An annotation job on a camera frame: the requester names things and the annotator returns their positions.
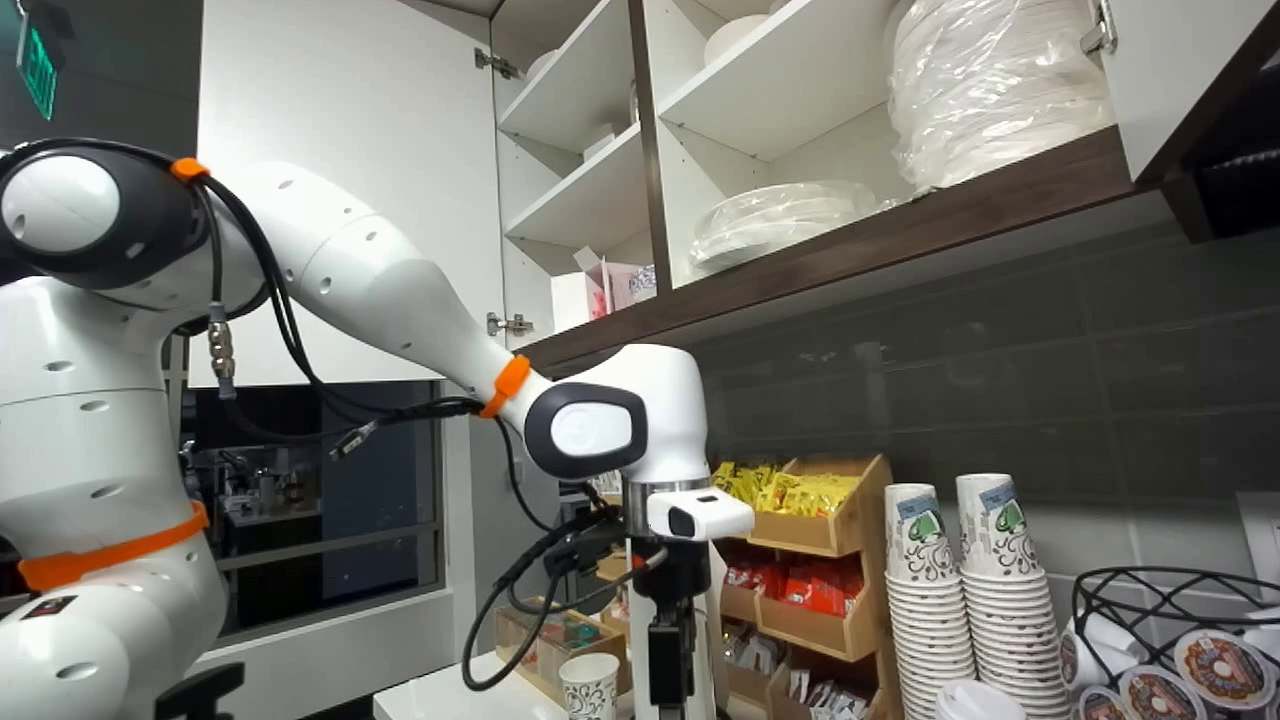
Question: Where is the tall plastic wrapped plate stack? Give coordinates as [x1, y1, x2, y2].
[882, 0, 1121, 192]

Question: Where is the yellow sweetener packet pile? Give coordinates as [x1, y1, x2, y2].
[750, 468, 869, 524]
[710, 460, 788, 515]

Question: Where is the red and white box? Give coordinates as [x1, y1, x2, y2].
[549, 241, 659, 336]

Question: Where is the tiered wooden condiment organizer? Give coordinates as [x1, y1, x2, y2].
[587, 448, 898, 720]

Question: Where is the white paper towel roll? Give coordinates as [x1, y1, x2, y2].
[618, 578, 728, 720]

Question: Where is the green exit sign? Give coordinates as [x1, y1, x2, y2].
[7, 0, 65, 125]

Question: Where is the wooden packet tray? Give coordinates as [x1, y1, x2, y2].
[760, 646, 894, 720]

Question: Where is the white bowl stack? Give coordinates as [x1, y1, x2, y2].
[694, 8, 779, 68]

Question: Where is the dark glass window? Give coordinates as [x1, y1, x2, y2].
[179, 378, 448, 638]

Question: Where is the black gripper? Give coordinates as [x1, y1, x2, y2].
[640, 536, 716, 720]

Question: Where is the overhead kitchen cabinet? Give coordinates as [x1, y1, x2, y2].
[485, 0, 1280, 378]

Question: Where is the black wire basket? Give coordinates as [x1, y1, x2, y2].
[1068, 562, 1280, 720]

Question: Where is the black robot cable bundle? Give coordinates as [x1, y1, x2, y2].
[0, 137, 635, 696]

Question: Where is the white paper cup green print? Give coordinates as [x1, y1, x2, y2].
[555, 646, 627, 720]

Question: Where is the white sugar packet pile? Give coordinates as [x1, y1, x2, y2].
[784, 666, 875, 720]

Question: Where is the wooden tea box glass lid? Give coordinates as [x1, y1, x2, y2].
[490, 592, 633, 710]

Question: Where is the open cabinet door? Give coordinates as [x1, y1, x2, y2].
[184, 0, 514, 393]
[1101, 0, 1280, 185]

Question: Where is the printed paper cup stack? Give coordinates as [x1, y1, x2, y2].
[952, 468, 1074, 720]
[880, 479, 979, 720]

